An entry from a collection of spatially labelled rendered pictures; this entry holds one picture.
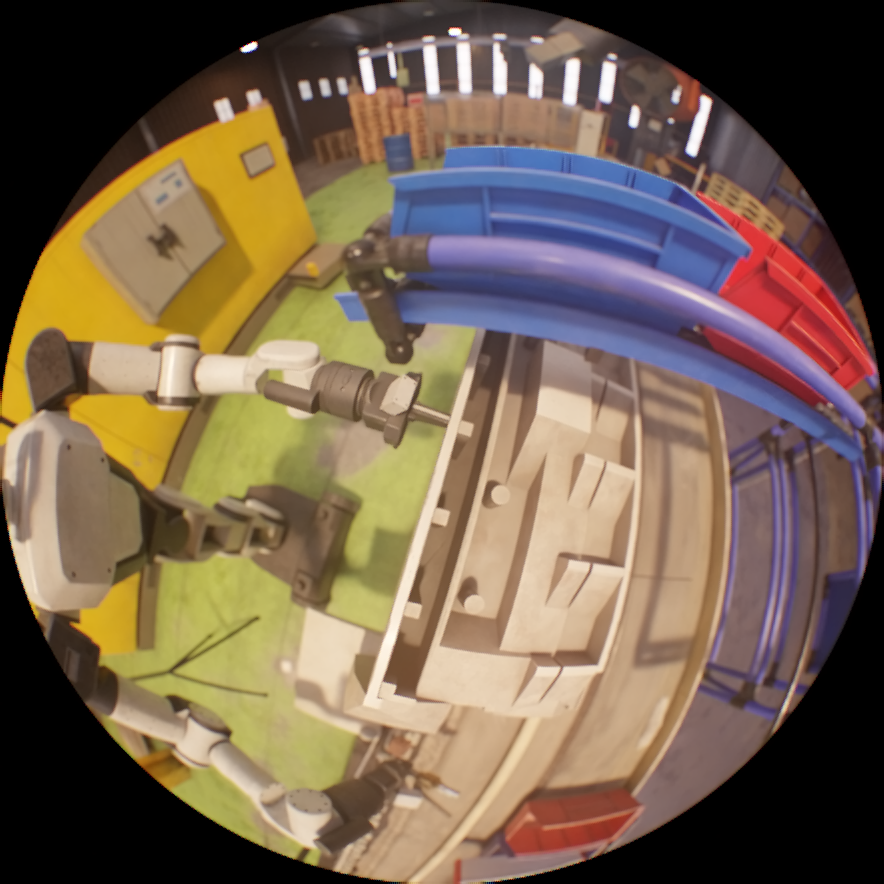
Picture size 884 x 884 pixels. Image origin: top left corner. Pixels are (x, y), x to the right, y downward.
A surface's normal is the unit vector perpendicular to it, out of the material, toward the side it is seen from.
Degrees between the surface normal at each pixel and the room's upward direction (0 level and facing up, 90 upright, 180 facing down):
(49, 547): 63
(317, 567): 0
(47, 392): 71
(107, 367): 76
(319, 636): 0
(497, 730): 0
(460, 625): 57
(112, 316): 90
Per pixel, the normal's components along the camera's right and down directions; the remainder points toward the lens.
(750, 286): -0.27, 0.91
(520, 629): 0.11, -0.33
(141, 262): 0.96, 0.23
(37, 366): 0.92, -0.04
